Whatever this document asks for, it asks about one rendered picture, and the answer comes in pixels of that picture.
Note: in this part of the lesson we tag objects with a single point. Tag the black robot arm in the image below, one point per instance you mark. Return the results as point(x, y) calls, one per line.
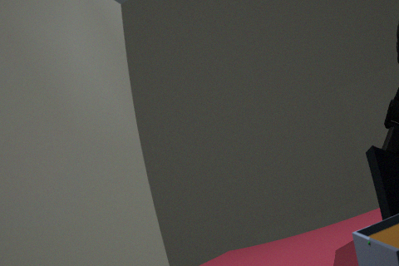
point(391, 143)

